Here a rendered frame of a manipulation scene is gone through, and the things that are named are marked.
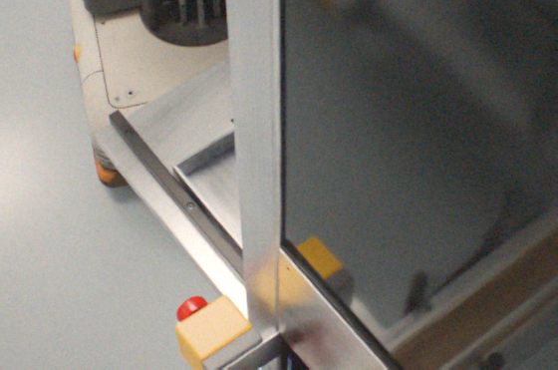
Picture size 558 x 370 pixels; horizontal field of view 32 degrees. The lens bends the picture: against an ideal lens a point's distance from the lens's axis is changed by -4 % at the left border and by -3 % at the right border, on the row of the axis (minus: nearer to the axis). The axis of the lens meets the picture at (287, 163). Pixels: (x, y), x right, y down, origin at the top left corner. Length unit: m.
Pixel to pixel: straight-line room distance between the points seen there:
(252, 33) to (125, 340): 1.58
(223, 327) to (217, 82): 0.50
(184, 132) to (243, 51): 0.67
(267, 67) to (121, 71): 1.59
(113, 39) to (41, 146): 0.37
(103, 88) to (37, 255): 0.43
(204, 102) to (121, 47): 0.92
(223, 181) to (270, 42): 0.67
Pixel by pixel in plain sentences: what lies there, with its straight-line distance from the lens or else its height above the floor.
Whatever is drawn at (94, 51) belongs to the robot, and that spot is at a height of 0.28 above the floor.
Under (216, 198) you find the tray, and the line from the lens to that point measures 1.37.
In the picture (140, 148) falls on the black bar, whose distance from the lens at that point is 1.40.
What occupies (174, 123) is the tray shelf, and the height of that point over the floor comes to 0.88.
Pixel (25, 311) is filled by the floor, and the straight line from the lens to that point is 2.34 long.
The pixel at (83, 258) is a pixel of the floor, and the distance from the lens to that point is 2.38.
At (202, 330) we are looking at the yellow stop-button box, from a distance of 1.11.
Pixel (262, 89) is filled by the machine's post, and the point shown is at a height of 1.42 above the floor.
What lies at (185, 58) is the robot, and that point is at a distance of 2.33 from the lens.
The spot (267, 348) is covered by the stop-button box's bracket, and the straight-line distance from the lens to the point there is 1.12.
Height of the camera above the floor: 2.02
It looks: 55 degrees down
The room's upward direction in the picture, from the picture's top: straight up
